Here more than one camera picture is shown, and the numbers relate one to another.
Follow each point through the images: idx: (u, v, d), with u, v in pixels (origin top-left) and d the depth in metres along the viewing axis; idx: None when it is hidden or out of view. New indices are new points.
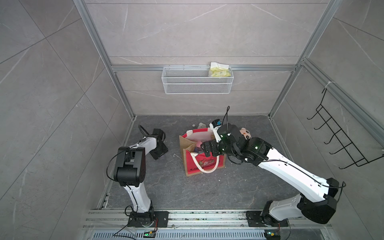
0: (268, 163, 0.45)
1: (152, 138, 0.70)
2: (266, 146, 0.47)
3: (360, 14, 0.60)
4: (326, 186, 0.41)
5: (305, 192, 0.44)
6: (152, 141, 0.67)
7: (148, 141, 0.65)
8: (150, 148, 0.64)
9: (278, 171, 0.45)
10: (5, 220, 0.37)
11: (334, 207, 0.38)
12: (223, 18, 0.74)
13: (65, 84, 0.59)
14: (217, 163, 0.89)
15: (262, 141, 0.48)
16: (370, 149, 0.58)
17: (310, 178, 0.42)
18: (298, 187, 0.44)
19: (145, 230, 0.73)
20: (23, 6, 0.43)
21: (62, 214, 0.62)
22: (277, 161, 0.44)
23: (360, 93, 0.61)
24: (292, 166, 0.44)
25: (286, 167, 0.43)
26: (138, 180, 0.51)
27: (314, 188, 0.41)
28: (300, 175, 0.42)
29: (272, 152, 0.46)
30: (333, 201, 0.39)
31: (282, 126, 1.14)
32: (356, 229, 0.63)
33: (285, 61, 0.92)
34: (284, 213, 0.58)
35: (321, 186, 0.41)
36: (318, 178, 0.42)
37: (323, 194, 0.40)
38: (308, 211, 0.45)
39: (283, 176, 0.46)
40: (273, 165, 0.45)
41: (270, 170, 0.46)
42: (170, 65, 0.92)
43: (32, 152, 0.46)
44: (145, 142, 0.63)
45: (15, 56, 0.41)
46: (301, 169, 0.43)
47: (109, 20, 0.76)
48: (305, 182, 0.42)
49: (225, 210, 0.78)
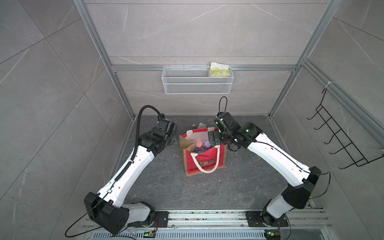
0: (255, 145, 0.49)
1: (139, 160, 0.46)
2: (256, 130, 0.50)
3: (360, 13, 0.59)
4: (306, 171, 0.43)
5: (286, 176, 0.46)
6: (139, 164, 0.46)
7: (131, 172, 0.44)
8: (137, 175, 0.46)
9: (264, 154, 0.49)
10: (5, 220, 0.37)
11: (309, 190, 0.40)
12: (223, 18, 0.74)
13: (65, 84, 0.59)
14: (217, 163, 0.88)
15: (253, 126, 0.51)
16: (371, 149, 0.57)
17: (293, 163, 0.45)
18: (281, 171, 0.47)
19: (145, 230, 0.73)
20: (23, 6, 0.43)
21: (62, 214, 0.62)
22: (264, 144, 0.47)
23: (360, 93, 0.61)
24: (278, 151, 0.46)
25: (272, 151, 0.46)
26: (112, 230, 0.40)
27: (294, 172, 0.44)
28: (284, 159, 0.45)
29: (261, 136, 0.49)
30: (310, 185, 0.41)
31: (282, 126, 1.14)
32: (356, 229, 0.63)
33: (285, 61, 0.92)
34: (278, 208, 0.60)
35: (301, 171, 0.43)
36: (300, 164, 0.45)
37: (301, 178, 0.43)
38: (287, 196, 0.49)
39: (269, 160, 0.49)
40: (260, 147, 0.48)
41: (258, 153, 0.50)
42: (170, 65, 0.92)
43: (32, 152, 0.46)
44: (125, 176, 0.43)
45: (15, 56, 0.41)
46: (286, 154, 0.46)
47: (109, 20, 0.76)
48: (287, 165, 0.45)
49: (225, 210, 0.78)
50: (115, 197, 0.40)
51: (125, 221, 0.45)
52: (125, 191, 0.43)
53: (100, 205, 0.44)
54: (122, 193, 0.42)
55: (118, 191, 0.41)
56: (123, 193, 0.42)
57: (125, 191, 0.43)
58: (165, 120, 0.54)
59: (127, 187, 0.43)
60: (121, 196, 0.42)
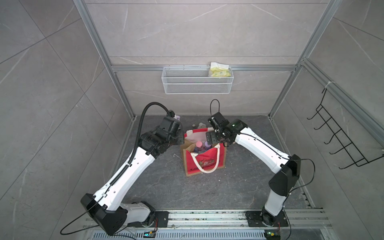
0: (240, 137, 0.55)
1: (137, 164, 0.44)
2: (242, 125, 0.57)
3: (360, 13, 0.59)
4: (285, 157, 0.48)
5: (268, 163, 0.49)
6: (137, 168, 0.43)
7: (128, 176, 0.42)
8: (135, 177, 0.44)
9: (248, 145, 0.55)
10: (5, 220, 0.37)
11: (286, 174, 0.44)
12: (223, 18, 0.74)
13: (65, 84, 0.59)
14: (217, 164, 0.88)
15: (240, 122, 0.58)
16: (371, 149, 0.57)
17: (272, 151, 0.50)
18: (265, 160, 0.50)
19: (145, 230, 0.73)
20: (23, 6, 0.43)
21: (62, 214, 0.62)
22: (248, 135, 0.54)
23: (360, 93, 0.61)
24: (260, 141, 0.52)
25: (254, 141, 0.52)
26: (108, 231, 0.40)
27: (273, 158, 0.49)
28: (264, 148, 0.51)
29: (245, 130, 0.55)
30: (287, 170, 0.45)
31: (282, 126, 1.14)
32: (356, 229, 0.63)
33: (285, 61, 0.92)
34: (274, 203, 0.61)
35: (281, 158, 0.48)
36: (281, 153, 0.49)
37: (280, 164, 0.47)
38: (272, 183, 0.52)
39: (254, 152, 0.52)
40: (243, 138, 0.54)
41: (244, 146, 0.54)
42: (170, 65, 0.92)
43: (32, 152, 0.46)
44: (121, 180, 0.42)
45: (15, 56, 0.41)
46: (267, 144, 0.51)
47: (109, 20, 0.76)
48: (267, 152, 0.50)
49: (225, 210, 0.78)
50: (109, 201, 0.39)
51: (123, 222, 0.45)
52: (121, 195, 0.41)
53: (95, 207, 0.44)
54: (117, 198, 0.40)
55: (113, 195, 0.40)
56: (119, 198, 0.41)
57: (121, 195, 0.41)
58: (169, 119, 0.49)
59: (123, 191, 0.42)
60: (117, 200, 0.41)
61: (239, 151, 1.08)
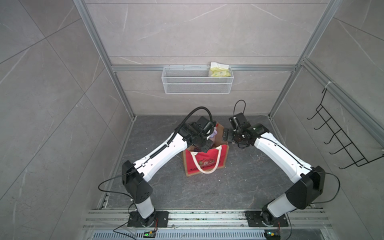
0: (259, 141, 0.55)
1: (174, 146, 0.49)
2: (264, 130, 0.56)
3: (360, 14, 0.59)
4: (307, 168, 0.45)
5: (287, 172, 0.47)
6: (172, 150, 0.48)
7: (165, 154, 0.47)
8: (170, 157, 0.49)
9: (267, 150, 0.54)
10: (5, 220, 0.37)
11: (306, 185, 0.42)
12: (223, 18, 0.74)
13: (65, 84, 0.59)
14: (217, 164, 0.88)
15: (261, 127, 0.57)
16: (370, 149, 0.58)
17: (294, 159, 0.47)
18: (284, 168, 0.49)
19: (145, 230, 0.73)
20: (23, 6, 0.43)
21: (62, 213, 0.62)
22: (268, 141, 0.52)
23: (360, 93, 0.61)
24: (281, 148, 0.50)
25: (274, 147, 0.51)
26: (137, 200, 0.45)
27: (293, 167, 0.46)
28: (285, 156, 0.48)
29: (266, 134, 0.54)
30: (308, 180, 0.42)
31: (282, 126, 1.14)
32: (356, 229, 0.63)
33: (285, 61, 0.92)
34: (281, 208, 0.60)
35: (302, 168, 0.45)
36: (303, 162, 0.46)
37: (300, 173, 0.44)
38: (291, 193, 0.48)
39: (273, 157, 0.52)
40: (264, 143, 0.53)
41: (263, 150, 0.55)
42: (170, 65, 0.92)
43: (32, 152, 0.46)
44: (159, 156, 0.47)
45: (15, 56, 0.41)
46: (289, 152, 0.49)
47: (109, 20, 0.76)
48: (288, 160, 0.48)
49: (225, 210, 0.78)
50: (146, 172, 0.44)
51: (148, 197, 0.50)
52: (155, 169, 0.47)
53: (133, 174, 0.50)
54: (152, 171, 0.46)
55: (150, 168, 0.45)
56: (154, 171, 0.46)
57: (155, 169, 0.47)
58: (206, 119, 0.57)
59: (157, 166, 0.47)
60: (152, 173, 0.46)
61: (239, 151, 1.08)
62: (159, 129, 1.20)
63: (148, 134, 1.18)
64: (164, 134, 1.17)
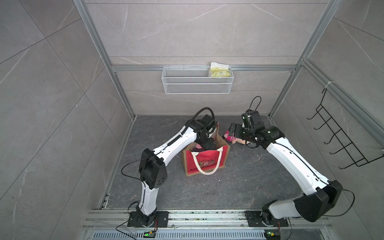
0: (273, 146, 0.51)
1: (187, 136, 0.56)
2: (279, 134, 0.52)
3: (360, 13, 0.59)
4: (324, 181, 0.42)
5: (301, 182, 0.46)
6: (185, 140, 0.56)
7: (179, 142, 0.54)
8: (182, 147, 0.56)
9: (281, 156, 0.50)
10: (5, 220, 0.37)
11: (321, 199, 0.39)
12: (223, 18, 0.74)
13: (65, 84, 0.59)
14: (217, 164, 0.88)
15: (277, 130, 0.53)
16: (371, 149, 0.58)
17: (310, 170, 0.44)
18: (297, 177, 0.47)
19: (145, 230, 0.73)
20: (23, 6, 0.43)
21: (62, 214, 0.62)
22: (283, 147, 0.49)
23: (360, 93, 0.61)
24: (296, 156, 0.47)
25: (289, 154, 0.47)
26: (154, 184, 0.51)
27: (308, 179, 0.43)
28: (301, 166, 0.45)
29: (282, 139, 0.51)
30: (324, 195, 0.40)
31: (282, 126, 1.14)
32: (356, 229, 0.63)
33: (285, 61, 0.92)
34: (284, 212, 0.59)
35: (318, 181, 0.42)
36: (319, 174, 0.43)
37: (316, 186, 0.42)
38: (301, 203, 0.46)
39: (285, 164, 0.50)
40: (278, 148, 0.50)
41: (275, 155, 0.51)
42: (170, 65, 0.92)
43: (31, 152, 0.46)
44: (175, 144, 0.54)
45: (15, 56, 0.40)
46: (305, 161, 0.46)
47: (109, 20, 0.76)
48: (303, 171, 0.44)
49: (225, 210, 0.78)
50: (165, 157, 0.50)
51: (162, 182, 0.54)
52: (170, 157, 0.52)
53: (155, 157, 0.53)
54: (169, 157, 0.51)
55: (167, 153, 0.51)
56: (170, 157, 0.52)
57: (171, 156, 0.52)
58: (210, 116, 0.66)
59: (173, 153, 0.53)
60: (168, 159, 0.51)
61: (239, 151, 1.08)
62: (159, 129, 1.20)
63: (148, 134, 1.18)
64: (164, 134, 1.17)
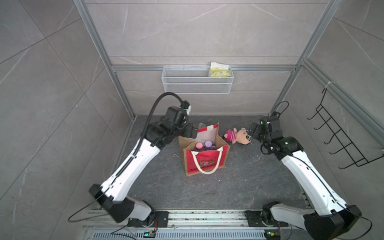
0: (290, 159, 0.48)
1: (142, 156, 0.43)
2: (296, 146, 0.49)
3: (360, 13, 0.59)
4: (341, 205, 0.39)
5: (315, 200, 0.44)
6: (142, 161, 0.43)
7: (133, 167, 0.42)
8: (142, 167, 0.44)
9: (296, 170, 0.48)
10: (5, 220, 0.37)
11: (335, 222, 0.37)
12: (223, 18, 0.74)
13: (65, 84, 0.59)
14: (217, 164, 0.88)
15: (294, 142, 0.50)
16: (371, 149, 0.58)
17: (326, 190, 0.41)
18: (311, 194, 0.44)
19: (145, 230, 0.73)
20: (23, 6, 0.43)
21: (62, 214, 0.62)
22: (300, 161, 0.46)
23: (360, 93, 0.61)
24: (313, 172, 0.44)
25: (306, 170, 0.45)
26: (118, 220, 0.43)
27: (324, 199, 0.41)
28: (318, 184, 0.42)
29: (299, 153, 0.48)
30: (339, 218, 0.37)
31: (282, 126, 1.14)
32: (356, 229, 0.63)
33: (285, 61, 0.92)
34: (287, 218, 0.58)
35: (334, 203, 0.39)
36: (336, 196, 0.41)
37: (331, 208, 0.39)
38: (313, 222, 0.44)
39: (300, 179, 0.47)
40: (294, 163, 0.47)
41: (289, 168, 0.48)
42: (170, 65, 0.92)
43: (32, 152, 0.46)
44: (128, 171, 0.42)
45: (15, 56, 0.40)
46: (321, 179, 0.43)
47: (109, 20, 0.76)
48: (320, 190, 0.42)
49: (225, 210, 0.78)
50: (116, 193, 0.39)
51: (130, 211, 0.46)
52: (127, 186, 0.42)
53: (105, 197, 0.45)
54: (123, 190, 0.41)
55: (119, 187, 0.40)
56: (125, 189, 0.42)
57: (127, 186, 0.42)
58: (174, 109, 0.47)
59: (128, 183, 0.42)
60: (124, 191, 0.41)
61: (239, 151, 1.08)
62: None
63: None
64: None
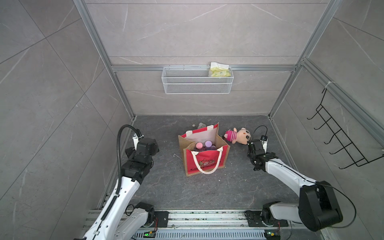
0: (268, 164, 0.62)
1: (126, 192, 0.46)
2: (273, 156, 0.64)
3: (360, 13, 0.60)
4: (310, 181, 0.48)
5: (296, 188, 0.50)
6: (126, 197, 0.45)
7: (119, 204, 0.44)
8: (127, 202, 0.46)
9: (275, 171, 0.59)
10: (5, 220, 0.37)
11: (307, 193, 0.43)
12: (223, 18, 0.74)
13: (65, 84, 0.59)
14: (217, 164, 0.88)
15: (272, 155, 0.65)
16: (371, 149, 0.58)
17: (298, 175, 0.51)
18: (292, 186, 0.52)
19: (145, 230, 0.73)
20: (23, 6, 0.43)
21: (62, 214, 0.62)
22: (276, 163, 0.59)
23: (360, 93, 0.61)
24: (287, 168, 0.55)
25: (281, 167, 0.57)
26: None
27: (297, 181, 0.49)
28: (291, 173, 0.53)
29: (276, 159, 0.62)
30: (311, 190, 0.44)
31: (282, 126, 1.14)
32: (356, 229, 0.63)
33: (285, 61, 0.92)
34: (285, 215, 0.58)
35: (305, 181, 0.48)
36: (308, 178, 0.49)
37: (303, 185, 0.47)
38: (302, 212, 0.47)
39: (282, 178, 0.57)
40: (271, 165, 0.60)
41: (272, 173, 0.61)
42: (170, 65, 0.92)
43: (31, 152, 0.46)
44: (114, 209, 0.43)
45: (15, 56, 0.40)
46: (294, 170, 0.53)
47: (109, 20, 0.76)
48: (292, 176, 0.51)
49: (225, 210, 0.78)
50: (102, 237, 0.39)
51: None
52: (113, 229, 0.41)
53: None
54: (111, 233, 0.40)
55: (106, 230, 0.40)
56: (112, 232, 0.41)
57: (113, 229, 0.41)
58: (143, 142, 0.53)
59: (115, 224, 0.42)
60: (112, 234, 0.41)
61: (239, 151, 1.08)
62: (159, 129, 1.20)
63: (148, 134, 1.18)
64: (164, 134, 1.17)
